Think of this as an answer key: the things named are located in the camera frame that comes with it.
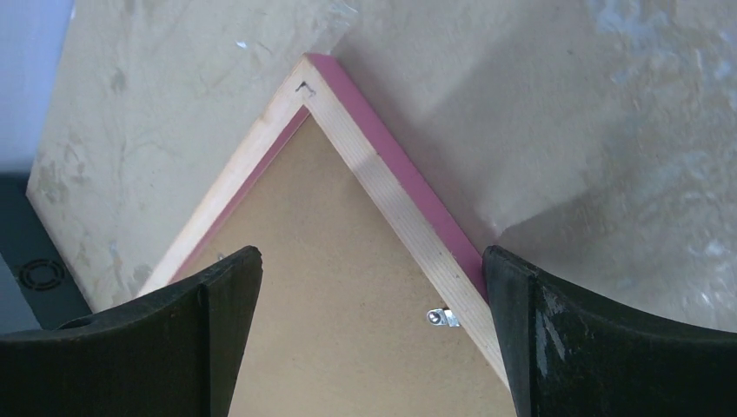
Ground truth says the brown cardboard backing board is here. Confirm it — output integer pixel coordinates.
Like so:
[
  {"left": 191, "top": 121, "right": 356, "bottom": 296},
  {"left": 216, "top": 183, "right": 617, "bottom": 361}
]
[{"left": 185, "top": 119, "right": 515, "bottom": 416}]

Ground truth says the dark blue network switch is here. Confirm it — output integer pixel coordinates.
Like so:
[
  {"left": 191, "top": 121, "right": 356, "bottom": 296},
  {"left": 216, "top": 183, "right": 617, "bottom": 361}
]
[{"left": 1, "top": 173, "right": 91, "bottom": 334}]

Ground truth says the silver frame retaining clip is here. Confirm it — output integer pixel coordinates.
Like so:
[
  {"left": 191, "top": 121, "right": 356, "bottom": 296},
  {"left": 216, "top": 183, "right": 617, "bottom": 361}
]
[{"left": 426, "top": 308, "right": 461, "bottom": 328}]

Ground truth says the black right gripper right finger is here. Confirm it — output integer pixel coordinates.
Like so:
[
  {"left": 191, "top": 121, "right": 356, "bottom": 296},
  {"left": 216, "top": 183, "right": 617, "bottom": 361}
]
[{"left": 482, "top": 246, "right": 736, "bottom": 416}]

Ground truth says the pink wooden picture frame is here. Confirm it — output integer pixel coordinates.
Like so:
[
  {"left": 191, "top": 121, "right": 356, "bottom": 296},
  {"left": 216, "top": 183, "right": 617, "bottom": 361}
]
[{"left": 141, "top": 53, "right": 506, "bottom": 380}]

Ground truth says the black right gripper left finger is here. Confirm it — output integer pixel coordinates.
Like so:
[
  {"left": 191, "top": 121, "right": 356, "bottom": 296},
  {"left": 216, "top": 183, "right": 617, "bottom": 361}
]
[{"left": 1, "top": 246, "right": 262, "bottom": 416}]

